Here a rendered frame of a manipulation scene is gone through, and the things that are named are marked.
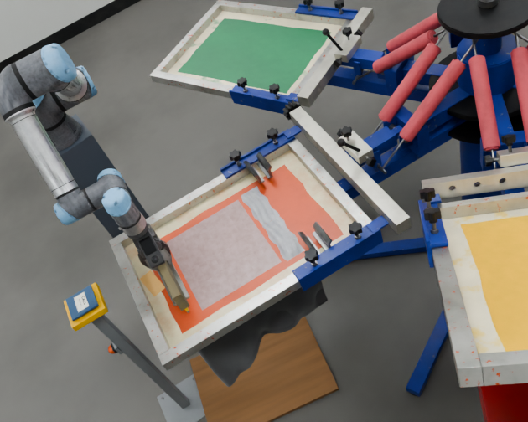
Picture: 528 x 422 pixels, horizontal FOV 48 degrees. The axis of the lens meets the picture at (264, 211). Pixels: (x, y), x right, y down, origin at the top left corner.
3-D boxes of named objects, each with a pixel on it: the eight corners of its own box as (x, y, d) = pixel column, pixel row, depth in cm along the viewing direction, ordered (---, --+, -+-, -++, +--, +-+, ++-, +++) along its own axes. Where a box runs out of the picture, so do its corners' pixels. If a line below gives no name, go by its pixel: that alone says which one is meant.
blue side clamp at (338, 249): (303, 291, 186) (298, 280, 181) (296, 280, 189) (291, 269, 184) (383, 242, 189) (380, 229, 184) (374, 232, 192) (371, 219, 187)
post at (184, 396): (173, 437, 269) (61, 344, 197) (157, 397, 283) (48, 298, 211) (214, 410, 271) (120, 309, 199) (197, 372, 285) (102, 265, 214)
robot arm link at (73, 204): (-29, 79, 166) (62, 229, 174) (7, 60, 167) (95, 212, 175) (-16, 83, 177) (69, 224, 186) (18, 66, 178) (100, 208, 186)
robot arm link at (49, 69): (50, 84, 221) (6, 59, 167) (86, 66, 222) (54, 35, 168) (67, 113, 222) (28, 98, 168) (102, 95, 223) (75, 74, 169)
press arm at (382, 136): (356, 169, 204) (354, 160, 200) (347, 160, 208) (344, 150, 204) (398, 144, 206) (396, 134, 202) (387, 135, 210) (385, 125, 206)
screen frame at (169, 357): (167, 370, 181) (162, 365, 178) (113, 246, 219) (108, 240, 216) (381, 237, 189) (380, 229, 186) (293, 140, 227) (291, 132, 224)
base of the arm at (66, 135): (40, 138, 231) (26, 120, 223) (74, 116, 233) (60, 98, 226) (53, 156, 221) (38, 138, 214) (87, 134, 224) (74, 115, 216)
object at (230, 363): (232, 387, 218) (190, 336, 186) (228, 378, 220) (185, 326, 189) (337, 321, 223) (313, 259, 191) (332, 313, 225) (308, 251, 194)
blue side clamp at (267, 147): (230, 188, 222) (225, 176, 217) (225, 180, 226) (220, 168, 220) (298, 148, 226) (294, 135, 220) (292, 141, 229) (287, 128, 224)
